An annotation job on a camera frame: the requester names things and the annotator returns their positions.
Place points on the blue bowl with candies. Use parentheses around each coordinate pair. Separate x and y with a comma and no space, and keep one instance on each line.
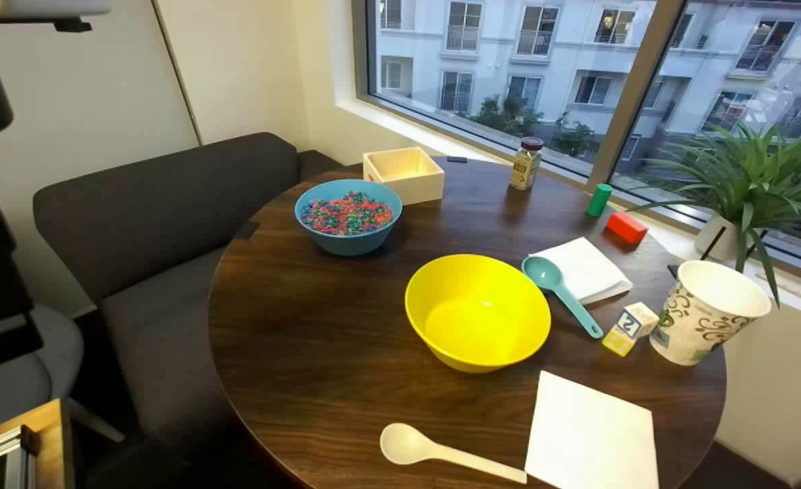
(350,214)

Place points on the red rectangular block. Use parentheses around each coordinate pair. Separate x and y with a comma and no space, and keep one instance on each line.
(625,229)

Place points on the yellow plastic bowl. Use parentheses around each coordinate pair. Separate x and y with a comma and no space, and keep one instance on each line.
(477,314)

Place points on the teal plastic scoop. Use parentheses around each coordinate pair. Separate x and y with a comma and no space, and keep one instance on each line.
(551,277)

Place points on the green cylinder block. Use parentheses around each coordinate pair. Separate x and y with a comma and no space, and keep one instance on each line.
(599,198)

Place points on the cream wooden box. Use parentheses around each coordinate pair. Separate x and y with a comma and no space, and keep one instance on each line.
(409,172)

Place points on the small yellow spice jar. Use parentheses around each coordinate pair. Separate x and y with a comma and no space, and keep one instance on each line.
(525,163)

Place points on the yellow toy block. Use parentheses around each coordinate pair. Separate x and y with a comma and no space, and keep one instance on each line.
(632,324)

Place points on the dark grey sofa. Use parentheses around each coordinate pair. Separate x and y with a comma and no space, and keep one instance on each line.
(145,239)

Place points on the flat white paper napkin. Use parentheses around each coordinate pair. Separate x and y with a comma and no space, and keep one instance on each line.
(583,438)

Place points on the wooden side shelf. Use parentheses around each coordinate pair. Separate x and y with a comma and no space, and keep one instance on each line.
(36,449)

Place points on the folded white napkin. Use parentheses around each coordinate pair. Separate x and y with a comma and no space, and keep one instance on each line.
(587,273)

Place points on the green potted plant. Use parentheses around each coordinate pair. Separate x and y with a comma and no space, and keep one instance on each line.
(749,176)

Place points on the patterned paper cup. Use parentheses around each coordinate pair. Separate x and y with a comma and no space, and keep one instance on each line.
(707,305)

